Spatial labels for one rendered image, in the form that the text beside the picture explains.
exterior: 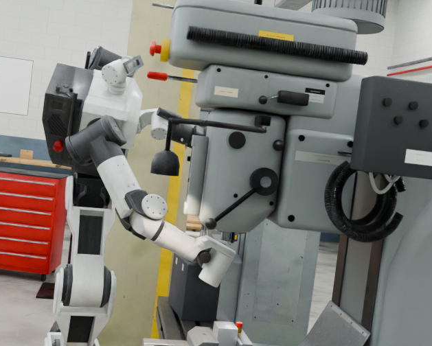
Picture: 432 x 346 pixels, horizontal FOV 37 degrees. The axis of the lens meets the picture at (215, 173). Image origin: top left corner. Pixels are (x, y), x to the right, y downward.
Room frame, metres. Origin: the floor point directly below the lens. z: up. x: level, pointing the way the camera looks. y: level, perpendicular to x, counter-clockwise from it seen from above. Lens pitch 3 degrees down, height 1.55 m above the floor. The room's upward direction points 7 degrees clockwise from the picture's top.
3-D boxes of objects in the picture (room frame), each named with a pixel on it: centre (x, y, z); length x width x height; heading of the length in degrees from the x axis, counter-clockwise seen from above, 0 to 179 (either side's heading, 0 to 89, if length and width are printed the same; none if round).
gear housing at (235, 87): (1.72, -0.10, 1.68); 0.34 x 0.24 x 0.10; 99
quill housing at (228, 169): (1.71, -0.06, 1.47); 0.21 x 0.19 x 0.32; 9
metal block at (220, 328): (1.61, -0.07, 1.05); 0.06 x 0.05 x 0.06; 11
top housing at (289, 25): (1.72, -0.07, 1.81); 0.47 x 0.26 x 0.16; 99
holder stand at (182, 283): (2.19, 0.03, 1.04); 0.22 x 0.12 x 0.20; 16
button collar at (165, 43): (1.68, 0.17, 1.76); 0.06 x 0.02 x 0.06; 9
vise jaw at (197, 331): (1.60, -0.02, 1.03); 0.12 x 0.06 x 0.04; 11
